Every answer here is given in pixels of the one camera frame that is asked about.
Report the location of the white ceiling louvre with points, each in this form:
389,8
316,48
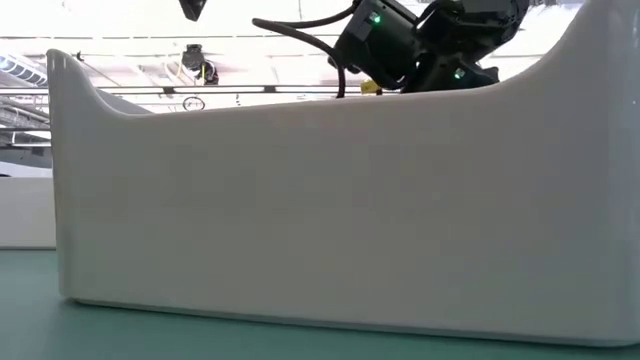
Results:
20,70

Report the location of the long ceiling light rail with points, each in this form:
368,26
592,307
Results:
125,90

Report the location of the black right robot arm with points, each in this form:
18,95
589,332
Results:
450,45

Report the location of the white plastic bin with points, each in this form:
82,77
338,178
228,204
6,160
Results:
320,200

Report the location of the yellow block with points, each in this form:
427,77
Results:
371,87

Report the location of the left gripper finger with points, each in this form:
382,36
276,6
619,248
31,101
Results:
192,9

